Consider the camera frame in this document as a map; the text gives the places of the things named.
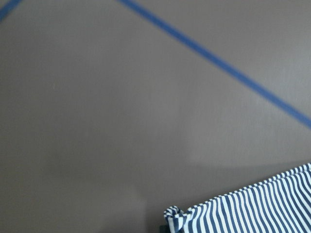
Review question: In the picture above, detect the navy white striped polo shirt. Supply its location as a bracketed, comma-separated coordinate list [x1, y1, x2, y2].
[164, 164, 311, 233]

